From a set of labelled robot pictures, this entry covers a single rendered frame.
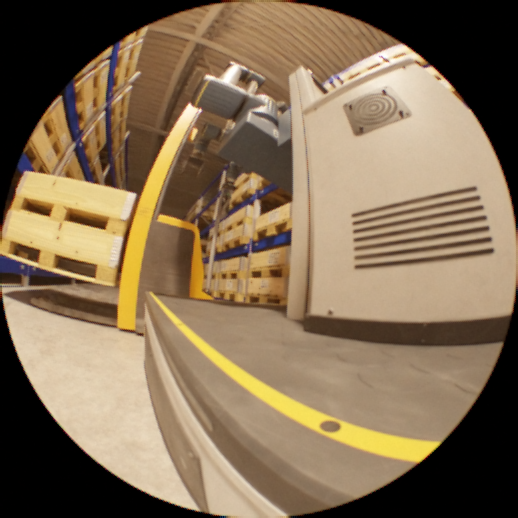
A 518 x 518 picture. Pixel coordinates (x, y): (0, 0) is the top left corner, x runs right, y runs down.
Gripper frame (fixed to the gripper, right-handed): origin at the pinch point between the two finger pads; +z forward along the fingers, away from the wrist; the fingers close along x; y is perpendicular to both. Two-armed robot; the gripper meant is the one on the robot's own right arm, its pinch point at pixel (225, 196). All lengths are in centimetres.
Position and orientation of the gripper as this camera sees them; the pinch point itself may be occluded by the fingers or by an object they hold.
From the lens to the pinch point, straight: 188.0
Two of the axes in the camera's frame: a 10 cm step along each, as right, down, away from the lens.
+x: 9.3, 3.6, -0.3
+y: -1.4, 2.8, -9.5
